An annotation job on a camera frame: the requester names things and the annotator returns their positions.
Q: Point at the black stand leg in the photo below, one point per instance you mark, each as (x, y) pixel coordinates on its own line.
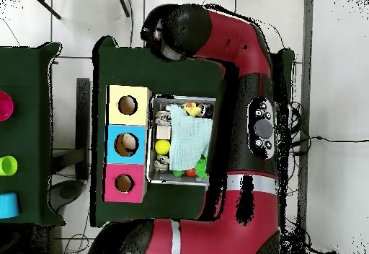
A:
(124, 5)
(47, 7)

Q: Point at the yellow smooth ball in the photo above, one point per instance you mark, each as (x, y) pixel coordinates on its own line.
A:
(162, 147)

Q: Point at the light blue waffle cloth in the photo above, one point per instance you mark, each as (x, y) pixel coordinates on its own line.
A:
(187, 141)

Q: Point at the wooden box with three holes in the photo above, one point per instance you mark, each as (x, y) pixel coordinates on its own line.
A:
(115, 118)

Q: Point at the green plastic cup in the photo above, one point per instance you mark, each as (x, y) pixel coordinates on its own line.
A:
(8, 165)

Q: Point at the dark green table cloth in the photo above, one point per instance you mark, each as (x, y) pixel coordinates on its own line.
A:
(129, 72)
(26, 63)

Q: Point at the dark grey stand base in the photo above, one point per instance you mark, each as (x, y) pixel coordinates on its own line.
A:
(67, 192)

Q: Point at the crushed printed drink can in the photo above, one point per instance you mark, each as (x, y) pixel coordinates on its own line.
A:
(162, 163)
(163, 117)

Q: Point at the blue plastic cup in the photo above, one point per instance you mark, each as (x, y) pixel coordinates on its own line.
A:
(8, 205)

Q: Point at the plain wooden cube block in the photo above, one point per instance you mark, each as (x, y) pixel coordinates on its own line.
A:
(163, 132)

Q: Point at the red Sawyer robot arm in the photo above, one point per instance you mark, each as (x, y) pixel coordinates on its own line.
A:
(245, 207)

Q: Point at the green spiky toy with eyes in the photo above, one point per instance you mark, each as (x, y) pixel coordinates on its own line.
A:
(201, 168)

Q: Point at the pink plastic cup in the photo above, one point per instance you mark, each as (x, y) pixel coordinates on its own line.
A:
(5, 106)

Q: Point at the yellow plush duck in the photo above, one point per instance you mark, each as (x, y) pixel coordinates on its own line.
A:
(192, 110)

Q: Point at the black upright panel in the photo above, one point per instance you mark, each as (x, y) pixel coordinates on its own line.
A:
(83, 121)

